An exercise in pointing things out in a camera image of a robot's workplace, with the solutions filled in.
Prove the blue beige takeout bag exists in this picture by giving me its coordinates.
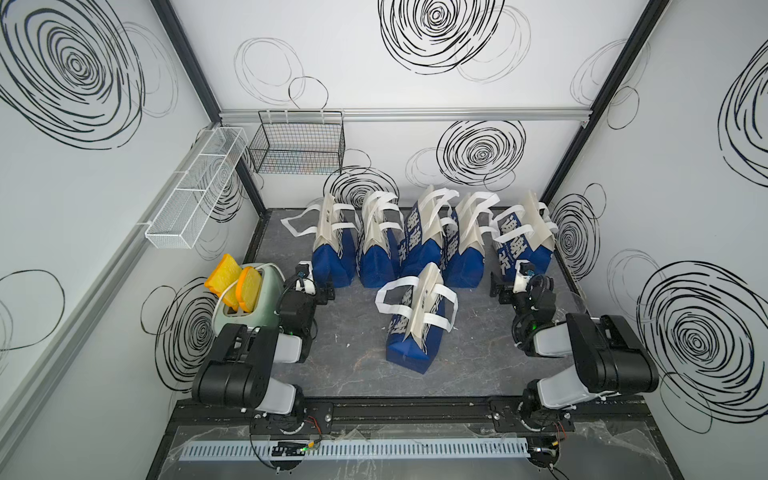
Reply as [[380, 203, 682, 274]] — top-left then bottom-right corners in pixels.
[[357, 191, 404, 288], [281, 194, 358, 288], [375, 262, 459, 374], [490, 191, 559, 282], [442, 191, 500, 289], [399, 185, 459, 277]]

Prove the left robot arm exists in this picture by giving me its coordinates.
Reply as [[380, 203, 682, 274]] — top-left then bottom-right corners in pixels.
[[191, 274, 335, 434]]

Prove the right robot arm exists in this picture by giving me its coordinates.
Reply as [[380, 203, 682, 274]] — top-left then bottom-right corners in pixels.
[[490, 274, 661, 432]]

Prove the mint green toaster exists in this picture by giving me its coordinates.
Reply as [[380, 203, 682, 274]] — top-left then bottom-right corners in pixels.
[[204, 255, 285, 335]]

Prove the front yellow toast slice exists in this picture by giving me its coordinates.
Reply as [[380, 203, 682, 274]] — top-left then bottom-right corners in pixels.
[[235, 266, 263, 313]]

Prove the yellow toast slice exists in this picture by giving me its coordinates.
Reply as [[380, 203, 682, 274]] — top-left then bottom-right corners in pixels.
[[204, 254, 242, 297], [235, 266, 263, 313]]

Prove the rear yellow toast slice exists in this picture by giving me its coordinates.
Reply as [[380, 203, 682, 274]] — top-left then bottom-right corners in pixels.
[[204, 254, 242, 297]]

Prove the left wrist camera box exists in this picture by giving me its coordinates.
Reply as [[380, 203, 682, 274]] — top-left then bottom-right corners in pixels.
[[295, 261, 317, 296]]

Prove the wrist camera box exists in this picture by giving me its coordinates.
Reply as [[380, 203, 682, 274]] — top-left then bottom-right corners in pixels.
[[513, 260, 536, 293], [295, 261, 317, 296]]

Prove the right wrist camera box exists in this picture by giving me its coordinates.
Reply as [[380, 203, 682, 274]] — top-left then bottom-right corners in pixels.
[[513, 260, 536, 293]]

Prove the black wire basket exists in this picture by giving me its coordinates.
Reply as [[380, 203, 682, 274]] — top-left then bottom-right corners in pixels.
[[248, 110, 346, 175]]

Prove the white wire mesh shelf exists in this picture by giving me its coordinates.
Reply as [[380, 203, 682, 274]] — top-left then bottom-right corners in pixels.
[[145, 126, 247, 249]]

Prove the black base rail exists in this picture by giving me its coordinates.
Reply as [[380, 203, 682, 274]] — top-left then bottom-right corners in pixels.
[[166, 396, 651, 435]]

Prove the slotted grey cable duct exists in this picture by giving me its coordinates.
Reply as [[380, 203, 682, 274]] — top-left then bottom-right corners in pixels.
[[178, 438, 530, 461]]

